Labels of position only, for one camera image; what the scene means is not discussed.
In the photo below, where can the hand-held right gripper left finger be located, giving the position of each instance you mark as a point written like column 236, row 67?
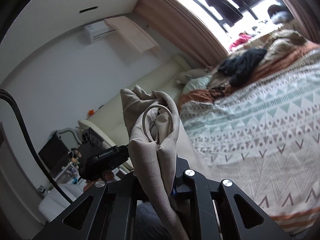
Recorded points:
column 127, row 187

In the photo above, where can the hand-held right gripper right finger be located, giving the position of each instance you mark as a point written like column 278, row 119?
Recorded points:
column 182, row 182

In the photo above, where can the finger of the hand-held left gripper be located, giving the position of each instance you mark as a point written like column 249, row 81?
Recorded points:
column 123, row 155

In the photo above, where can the beige jacket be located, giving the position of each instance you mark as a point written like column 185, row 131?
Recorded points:
column 152, row 160

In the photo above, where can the person's left hand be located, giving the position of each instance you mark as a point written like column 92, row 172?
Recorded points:
column 106, row 175

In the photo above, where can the person's grey clothing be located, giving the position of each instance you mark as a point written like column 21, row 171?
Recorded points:
column 147, row 222

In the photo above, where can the small orange toy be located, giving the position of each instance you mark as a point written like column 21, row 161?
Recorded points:
column 92, row 113

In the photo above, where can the black monitor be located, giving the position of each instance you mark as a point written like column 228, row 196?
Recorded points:
column 52, row 152

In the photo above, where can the white side table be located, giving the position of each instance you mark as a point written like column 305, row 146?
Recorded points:
column 57, row 200

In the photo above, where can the bed with patterned duvet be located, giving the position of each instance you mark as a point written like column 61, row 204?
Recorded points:
column 262, row 135

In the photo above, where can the pale pillow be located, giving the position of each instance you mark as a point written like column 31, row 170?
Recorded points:
column 197, row 82

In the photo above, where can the beige hanging cloth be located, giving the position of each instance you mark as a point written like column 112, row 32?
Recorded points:
column 135, row 35

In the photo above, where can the white air conditioner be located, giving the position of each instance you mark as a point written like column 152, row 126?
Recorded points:
column 97, row 31

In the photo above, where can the black knit sweater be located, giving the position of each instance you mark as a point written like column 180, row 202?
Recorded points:
column 242, row 62

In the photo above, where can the pink curtain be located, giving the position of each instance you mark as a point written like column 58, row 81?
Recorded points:
column 300, row 17
column 180, row 25

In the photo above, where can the dark ceiling vent slot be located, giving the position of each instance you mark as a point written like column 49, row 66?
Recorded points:
column 88, row 10

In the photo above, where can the orange bed sheet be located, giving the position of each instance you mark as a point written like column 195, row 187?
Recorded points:
column 275, row 65

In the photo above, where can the pink garment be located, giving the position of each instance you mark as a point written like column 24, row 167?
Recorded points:
column 241, row 40

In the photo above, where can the beige duvet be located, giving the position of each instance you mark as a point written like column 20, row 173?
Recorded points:
column 282, row 42

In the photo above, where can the dark hanging coat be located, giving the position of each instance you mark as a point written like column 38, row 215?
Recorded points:
column 220, row 2

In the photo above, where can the dark blue pillow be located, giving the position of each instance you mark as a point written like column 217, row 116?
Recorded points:
column 282, row 17

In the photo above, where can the black bag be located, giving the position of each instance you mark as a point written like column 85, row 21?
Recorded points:
column 275, row 8

